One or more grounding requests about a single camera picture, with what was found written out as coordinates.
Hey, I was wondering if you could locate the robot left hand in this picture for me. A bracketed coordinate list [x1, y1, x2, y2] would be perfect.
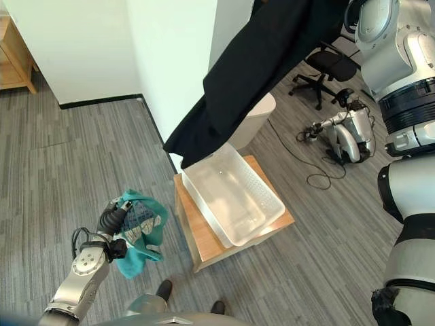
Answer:
[97, 200, 133, 236]

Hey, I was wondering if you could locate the teal patterned garment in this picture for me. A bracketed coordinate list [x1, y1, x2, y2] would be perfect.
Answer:
[111, 189, 170, 280]

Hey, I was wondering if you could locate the large black garment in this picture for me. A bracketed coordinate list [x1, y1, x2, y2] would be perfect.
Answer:
[162, 0, 349, 170]

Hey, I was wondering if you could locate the white plastic laundry basket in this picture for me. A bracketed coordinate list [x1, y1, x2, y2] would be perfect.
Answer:
[182, 142, 285, 249]

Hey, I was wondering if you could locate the dark robot left foot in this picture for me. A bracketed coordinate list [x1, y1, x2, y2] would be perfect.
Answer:
[156, 279, 174, 303]

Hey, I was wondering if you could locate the low wooden stool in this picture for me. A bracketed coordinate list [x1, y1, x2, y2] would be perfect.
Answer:
[173, 155, 296, 274]

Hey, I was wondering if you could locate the silver robot torso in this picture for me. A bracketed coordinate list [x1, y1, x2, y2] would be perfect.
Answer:
[90, 293, 246, 326]

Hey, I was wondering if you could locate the white waste bin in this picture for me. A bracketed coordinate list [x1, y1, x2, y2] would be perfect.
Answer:
[230, 92, 277, 151]

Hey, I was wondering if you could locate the light wooden shelf unit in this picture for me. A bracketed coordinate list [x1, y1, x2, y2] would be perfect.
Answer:
[0, 15, 39, 94]

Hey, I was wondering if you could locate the silver robot lying on floor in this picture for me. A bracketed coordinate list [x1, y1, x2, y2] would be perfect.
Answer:
[296, 88, 377, 166]

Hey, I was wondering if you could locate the black office chair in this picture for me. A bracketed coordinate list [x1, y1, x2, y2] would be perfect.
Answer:
[288, 41, 358, 111]

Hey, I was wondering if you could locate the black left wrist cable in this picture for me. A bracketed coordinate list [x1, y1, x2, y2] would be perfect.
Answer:
[70, 227, 103, 259]

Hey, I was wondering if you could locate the black floor cable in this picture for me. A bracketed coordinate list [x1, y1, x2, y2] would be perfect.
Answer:
[266, 118, 347, 190]

